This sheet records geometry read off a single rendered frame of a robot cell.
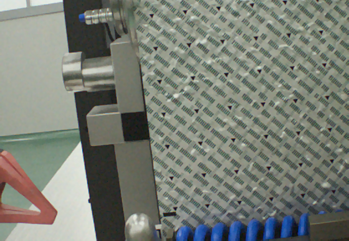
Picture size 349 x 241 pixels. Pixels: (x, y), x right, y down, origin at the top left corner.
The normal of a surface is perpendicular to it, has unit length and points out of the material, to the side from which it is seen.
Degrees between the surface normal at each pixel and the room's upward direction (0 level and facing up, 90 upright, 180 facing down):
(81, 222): 0
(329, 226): 90
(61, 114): 90
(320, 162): 90
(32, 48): 90
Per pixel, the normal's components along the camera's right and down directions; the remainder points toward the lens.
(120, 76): -0.06, 0.19
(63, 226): -0.11, -0.98
